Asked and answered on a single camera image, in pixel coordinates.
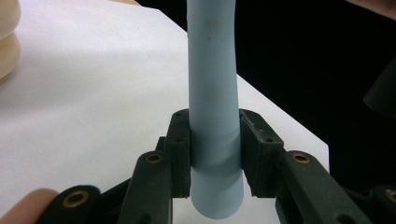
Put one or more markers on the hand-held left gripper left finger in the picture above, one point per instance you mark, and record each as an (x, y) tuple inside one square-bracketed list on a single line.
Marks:
[(179, 155)]

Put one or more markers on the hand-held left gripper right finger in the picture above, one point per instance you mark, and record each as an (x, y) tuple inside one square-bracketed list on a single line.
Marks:
[(261, 155)]

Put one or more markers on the light blue hairbrush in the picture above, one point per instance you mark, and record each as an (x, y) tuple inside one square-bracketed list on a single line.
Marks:
[(213, 93)]

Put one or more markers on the cream ribbed cup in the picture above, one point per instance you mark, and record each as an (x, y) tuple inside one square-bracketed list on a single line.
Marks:
[(7, 46)]

